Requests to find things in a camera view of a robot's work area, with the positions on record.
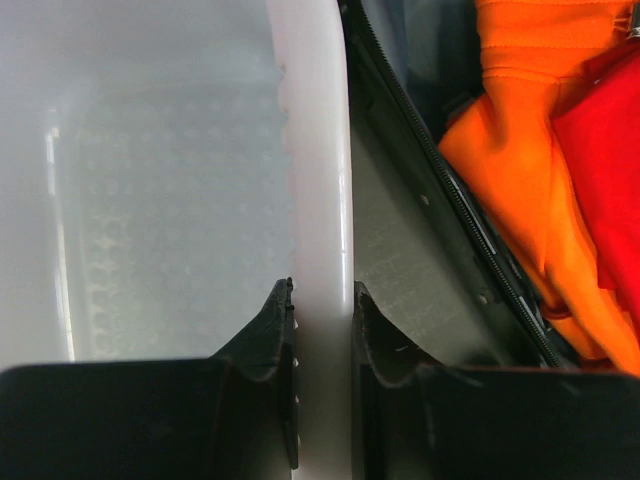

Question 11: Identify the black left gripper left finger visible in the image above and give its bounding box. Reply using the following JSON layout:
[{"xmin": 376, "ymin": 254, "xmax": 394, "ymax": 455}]
[{"xmin": 1, "ymin": 279, "xmax": 298, "ymax": 479}]

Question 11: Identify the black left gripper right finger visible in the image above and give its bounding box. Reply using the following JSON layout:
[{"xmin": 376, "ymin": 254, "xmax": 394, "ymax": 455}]
[{"xmin": 351, "ymin": 283, "xmax": 639, "ymax": 479}]

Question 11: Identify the white black space suitcase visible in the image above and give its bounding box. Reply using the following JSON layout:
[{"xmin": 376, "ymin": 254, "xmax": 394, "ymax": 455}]
[{"xmin": 339, "ymin": 1, "xmax": 620, "ymax": 371}]

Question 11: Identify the white plastic basket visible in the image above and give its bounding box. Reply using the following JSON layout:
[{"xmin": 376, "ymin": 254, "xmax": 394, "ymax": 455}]
[{"xmin": 1, "ymin": 1, "xmax": 354, "ymax": 479}]

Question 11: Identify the red printed t-shirt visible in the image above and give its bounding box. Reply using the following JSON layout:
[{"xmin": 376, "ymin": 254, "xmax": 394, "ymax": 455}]
[{"xmin": 552, "ymin": 43, "xmax": 639, "ymax": 315}]

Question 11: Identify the orange folded garment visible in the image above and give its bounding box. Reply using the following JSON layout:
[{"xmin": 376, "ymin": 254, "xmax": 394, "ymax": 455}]
[{"xmin": 439, "ymin": 1, "xmax": 639, "ymax": 375}]

